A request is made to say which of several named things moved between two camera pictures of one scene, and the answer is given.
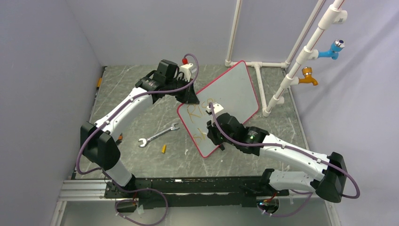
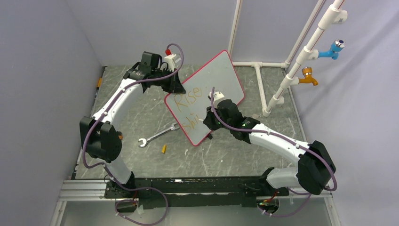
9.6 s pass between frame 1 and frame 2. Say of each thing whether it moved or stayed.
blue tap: stayed
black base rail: stayed
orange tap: stayed
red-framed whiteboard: moved
